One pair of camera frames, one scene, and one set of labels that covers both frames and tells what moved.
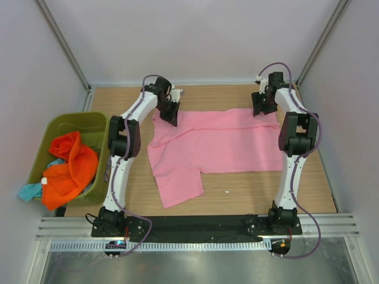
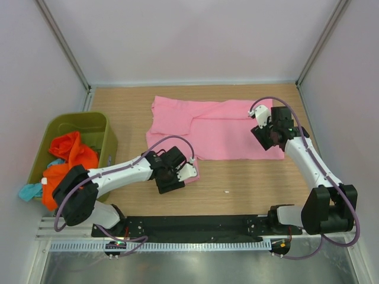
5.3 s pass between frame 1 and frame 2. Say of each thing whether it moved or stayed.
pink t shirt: moved
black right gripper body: moved
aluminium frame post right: stayed
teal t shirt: stayed
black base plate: stayed
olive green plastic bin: stayed
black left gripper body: moved
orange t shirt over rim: stayed
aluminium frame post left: stayed
